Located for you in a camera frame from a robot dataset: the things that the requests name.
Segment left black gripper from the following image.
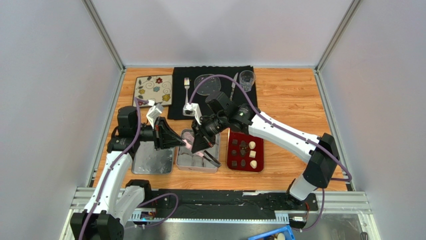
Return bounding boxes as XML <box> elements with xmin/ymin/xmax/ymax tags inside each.
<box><xmin>133</xmin><ymin>116</ymin><xmax>186</xmax><ymax>151</ymax></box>

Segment silver chocolate tin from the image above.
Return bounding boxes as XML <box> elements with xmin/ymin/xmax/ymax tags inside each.
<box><xmin>175</xmin><ymin>134</ymin><xmax>221</xmax><ymax>173</ymax></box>

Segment white shell chocolate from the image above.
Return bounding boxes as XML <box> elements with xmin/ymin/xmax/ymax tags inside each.
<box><xmin>248</xmin><ymin>141</ymin><xmax>256</xmax><ymax>150</ymax></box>
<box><xmin>249</xmin><ymin>160</ymin><xmax>258</xmax><ymax>169</ymax></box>

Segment pink metal tongs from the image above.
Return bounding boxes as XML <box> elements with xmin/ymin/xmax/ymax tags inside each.
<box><xmin>182</xmin><ymin>131</ymin><xmax>205</xmax><ymax>158</ymax></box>

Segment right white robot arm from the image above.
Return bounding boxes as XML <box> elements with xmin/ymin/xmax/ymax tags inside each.
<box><xmin>183</xmin><ymin>91</ymin><xmax>340</xmax><ymax>202</ymax></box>

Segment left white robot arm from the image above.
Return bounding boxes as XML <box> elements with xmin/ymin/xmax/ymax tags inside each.
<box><xmin>70</xmin><ymin>103</ymin><xmax>186</xmax><ymax>240</ymax></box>

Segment dark striped square chocolate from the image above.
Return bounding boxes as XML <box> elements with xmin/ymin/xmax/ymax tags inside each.
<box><xmin>231</xmin><ymin>160</ymin><xmax>238</xmax><ymax>168</ymax></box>

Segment white square chocolate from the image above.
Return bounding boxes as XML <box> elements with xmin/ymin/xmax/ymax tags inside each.
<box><xmin>249</xmin><ymin>150</ymin><xmax>257</xmax><ymax>158</ymax></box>

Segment silver tin lid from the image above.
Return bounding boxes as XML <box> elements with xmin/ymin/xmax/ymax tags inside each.
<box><xmin>131</xmin><ymin>141</ymin><xmax>175</xmax><ymax>175</ymax></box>

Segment red lacquer tray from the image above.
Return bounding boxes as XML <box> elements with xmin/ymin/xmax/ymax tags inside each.
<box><xmin>226</xmin><ymin>130</ymin><xmax>265</xmax><ymax>173</ymax></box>

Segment floral square plate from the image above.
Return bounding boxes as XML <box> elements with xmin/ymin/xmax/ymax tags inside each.
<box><xmin>133</xmin><ymin>75</ymin><xmax>173</xmax><ymax>106</ymax></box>

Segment black cloth placemat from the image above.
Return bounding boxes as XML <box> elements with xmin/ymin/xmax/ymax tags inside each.
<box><xmin>167</xmin><ymin>65</ymin><xmax>260</xmax><ymax>121</ymax></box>

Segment silver fork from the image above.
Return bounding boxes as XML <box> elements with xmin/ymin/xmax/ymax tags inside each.
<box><xmin>184</xmin><ymin>77</ymin><xmax>190</xmax><ymax>104</ymax></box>

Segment clear glass plate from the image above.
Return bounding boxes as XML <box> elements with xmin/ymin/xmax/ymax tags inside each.
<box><xmin>194</xmin><ymin>74</ymin><xmax>222</xmax><ymax>96</ymax></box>

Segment silver table knife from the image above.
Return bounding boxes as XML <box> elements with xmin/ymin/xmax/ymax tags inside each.
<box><xmin>229</xmin><ymin>72</ymin><xmax>239</xmax><ymax>101</ymax></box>

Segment clear drinking glass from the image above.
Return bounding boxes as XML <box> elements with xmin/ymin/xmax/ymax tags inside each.
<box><xmin>239</xmin><ymin>70</ymin><xmax>256</xmax><ymax>92</ymax></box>

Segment blue plastic crate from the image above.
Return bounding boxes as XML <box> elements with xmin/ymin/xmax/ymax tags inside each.
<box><xmin>248</xmin><ymin>225</ymin><xmax>296</xmax><ymax>240</ymax></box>

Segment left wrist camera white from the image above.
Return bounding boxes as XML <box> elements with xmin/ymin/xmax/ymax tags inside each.
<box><xmin>146</xmin><ymin>99</ymin><xmax>164</xmax><ymax>128</ymax></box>

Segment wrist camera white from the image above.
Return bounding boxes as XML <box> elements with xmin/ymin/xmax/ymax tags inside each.
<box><xmin>146</xmin><ymin>99</ymin><xmax>164</xmax><ymax>128</ymax></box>
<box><xmin>182</xmin><ymin>102</ymin><xmax>202</xmax><ymax>125</ymax></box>

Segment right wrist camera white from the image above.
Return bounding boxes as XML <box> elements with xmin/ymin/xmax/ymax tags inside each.
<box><xmin>182</xmin><ymin>102</ymin><xmax>202</xmax><ymax>125</ymax></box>

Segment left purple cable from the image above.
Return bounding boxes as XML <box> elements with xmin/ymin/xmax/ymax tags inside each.
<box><xmin>77</xmin><ymin>97</ymin><xmax>180</xmax><ymax>240</ymax></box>

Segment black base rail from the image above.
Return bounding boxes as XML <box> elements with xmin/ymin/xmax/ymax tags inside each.
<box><xmin>130</xmin><ymin>189</ymin><xmax>320</xmax><ymax>223</ymax></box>

